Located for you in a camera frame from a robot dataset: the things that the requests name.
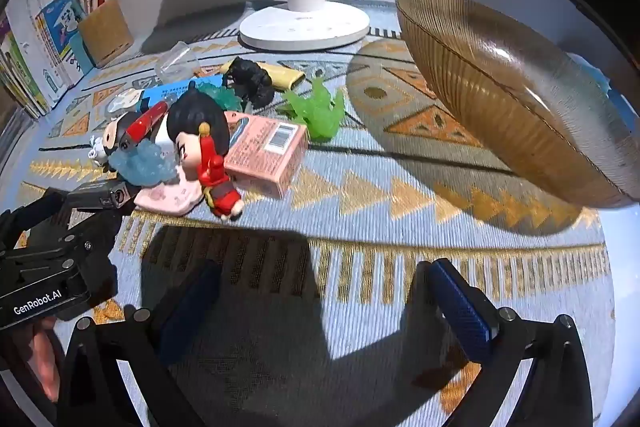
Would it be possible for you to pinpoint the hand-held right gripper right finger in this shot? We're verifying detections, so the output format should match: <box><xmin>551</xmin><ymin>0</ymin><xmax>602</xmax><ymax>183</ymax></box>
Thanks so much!
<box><xmin>417</xmin><ymin>257</ymin><xmax>596</xmax><ymax>427</ymax></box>

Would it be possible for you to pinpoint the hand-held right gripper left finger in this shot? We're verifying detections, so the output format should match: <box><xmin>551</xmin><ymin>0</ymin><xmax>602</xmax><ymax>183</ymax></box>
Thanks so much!
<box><xmin>57</xmin><ymin>257</ymin><xmax>223</xmax><ymax>427</ymax></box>

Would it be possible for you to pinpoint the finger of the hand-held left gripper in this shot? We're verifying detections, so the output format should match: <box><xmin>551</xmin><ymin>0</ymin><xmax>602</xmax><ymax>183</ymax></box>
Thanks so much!
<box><xmin>50</xmin><ymin>207</ymin><xmax>126</xmax><ymax>258</ymax></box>
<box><xmin>0</xmin><ymin>189</ymin><xmax>76</xmax><ymax>248</ymax></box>

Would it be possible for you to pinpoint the small black device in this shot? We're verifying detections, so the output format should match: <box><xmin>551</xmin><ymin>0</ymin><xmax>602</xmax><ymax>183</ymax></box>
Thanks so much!
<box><xmin>67</xmin><ymin>179</ymin><xmax>138</xmax><ymax>212</ymax></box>

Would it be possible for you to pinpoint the tiny white figure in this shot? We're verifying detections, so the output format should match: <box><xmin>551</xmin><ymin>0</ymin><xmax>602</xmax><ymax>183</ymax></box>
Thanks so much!
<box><xmin>87</xmin><ymin>134</ymin><xmax>111</xmax><ymax>170</ymax></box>

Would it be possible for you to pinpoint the pink card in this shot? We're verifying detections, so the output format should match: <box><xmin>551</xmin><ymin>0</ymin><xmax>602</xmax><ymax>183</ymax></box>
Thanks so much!
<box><xmin>135</xmin><ymin>179</ymin><xmax>206</xmax><ymax>212</ymax></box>

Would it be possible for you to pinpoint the pale blue cloud base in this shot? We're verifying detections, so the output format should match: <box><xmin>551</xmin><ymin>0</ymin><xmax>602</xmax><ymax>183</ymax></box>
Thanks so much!
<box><xmin>107</xmin><ymin>141</ymin><xmax>181</xmax><ymax>185</ymax></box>

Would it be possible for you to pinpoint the small black-haired figure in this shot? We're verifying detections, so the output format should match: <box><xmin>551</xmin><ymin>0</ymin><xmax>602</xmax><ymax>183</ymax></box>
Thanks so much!
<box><xmin>102</xmin><ymin>109</ymin><xmax>166</xmax><ymax>158</ymax></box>

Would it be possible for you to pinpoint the red-dressed doll figure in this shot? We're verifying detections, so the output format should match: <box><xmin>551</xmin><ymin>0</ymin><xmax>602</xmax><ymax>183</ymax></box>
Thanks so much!
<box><xmin>166</xmin><ymin>91</ymin><xmax>246</xmax><ymax>222</ymax></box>

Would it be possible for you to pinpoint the blue box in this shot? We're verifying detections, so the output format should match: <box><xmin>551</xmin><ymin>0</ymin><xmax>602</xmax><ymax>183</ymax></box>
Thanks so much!
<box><xmin>140</xmin><ymin>79</ymin><xmax>226</xmax><ymax>110</ymax></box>

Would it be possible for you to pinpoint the pink cardboard box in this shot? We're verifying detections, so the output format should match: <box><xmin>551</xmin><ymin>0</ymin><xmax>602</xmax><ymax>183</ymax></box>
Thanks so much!
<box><xmin>222</xmin><ymin>111</ymin><xmax>310</xmax><ymax>198</ymax></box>

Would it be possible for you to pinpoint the teal translucent figure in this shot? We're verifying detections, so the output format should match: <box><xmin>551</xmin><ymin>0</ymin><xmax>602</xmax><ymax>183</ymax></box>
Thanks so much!
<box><xmin>197</xmin><ymin>77</ymin><xmax>243</xmax><ymax>112</ymax></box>

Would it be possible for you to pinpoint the clear plastic cup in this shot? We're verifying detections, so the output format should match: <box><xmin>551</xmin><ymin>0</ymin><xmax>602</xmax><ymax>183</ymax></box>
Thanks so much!
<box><xmin>155</xmin><ymin>43</ymin><xmax>198</xmax><ymax>80</ymax></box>

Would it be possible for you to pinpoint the black gorilla figure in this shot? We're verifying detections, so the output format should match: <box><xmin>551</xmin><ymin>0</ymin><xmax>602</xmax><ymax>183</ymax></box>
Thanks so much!
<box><xmin>222</xmin><ymin>56</ymin><xmax>276</xmax><ymax>108</ymax></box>

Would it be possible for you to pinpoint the amber ribbed glass bowl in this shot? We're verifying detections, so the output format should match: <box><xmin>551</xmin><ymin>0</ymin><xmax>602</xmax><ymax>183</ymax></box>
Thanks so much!
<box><xmin>395</xmin><ymin>0</ymin><xmax>640</xmax><ymax>208</ymax></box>

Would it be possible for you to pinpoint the green translucent figure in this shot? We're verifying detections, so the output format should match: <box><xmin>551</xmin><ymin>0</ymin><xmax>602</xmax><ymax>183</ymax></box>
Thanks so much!
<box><xmin>277</xmin><ymin>74</ymin><xmax>347</xmax><ymax>142</ymax></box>

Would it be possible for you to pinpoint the yellow tube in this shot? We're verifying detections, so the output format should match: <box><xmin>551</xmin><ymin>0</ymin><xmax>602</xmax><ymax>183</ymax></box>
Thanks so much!
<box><xmin>222</xmin><ymin>59</ymin><xmax>306</xmax><ymax>90</ymax></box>

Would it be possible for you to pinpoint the person's left hand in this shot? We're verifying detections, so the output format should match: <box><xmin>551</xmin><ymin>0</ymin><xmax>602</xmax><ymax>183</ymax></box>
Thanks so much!
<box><xmin>27</xmin><ymin>314</ymin><xmax>68</xmax><ymax>403</ymax></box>

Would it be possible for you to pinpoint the patterned woven mat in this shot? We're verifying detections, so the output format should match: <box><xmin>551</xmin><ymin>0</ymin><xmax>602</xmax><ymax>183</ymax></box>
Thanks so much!
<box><xmin>0</xmin><ymin>0</ymin><xmax>621</xmax><ymax>427</ymax></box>

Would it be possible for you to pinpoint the row of colourful books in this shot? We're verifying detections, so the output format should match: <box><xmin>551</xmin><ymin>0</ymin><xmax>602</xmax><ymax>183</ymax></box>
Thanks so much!
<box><xmin>0</xmin><ymin>0</ymin><xmax>98</xmax><ymax>120</ymax></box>

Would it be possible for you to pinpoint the cork pen holder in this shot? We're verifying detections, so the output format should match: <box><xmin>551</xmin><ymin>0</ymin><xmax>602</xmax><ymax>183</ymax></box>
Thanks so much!
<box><xmin>76</xmin><ymin>0</ymin><xmax>135</xmax><ymax>68</ymax></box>

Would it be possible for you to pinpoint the blue cloth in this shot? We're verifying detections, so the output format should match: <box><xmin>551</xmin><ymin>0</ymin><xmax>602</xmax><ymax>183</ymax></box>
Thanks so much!
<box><xmin>575</xmin><ymin>57</ymin><xmax>613</xmax><ymax>108</ymax></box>

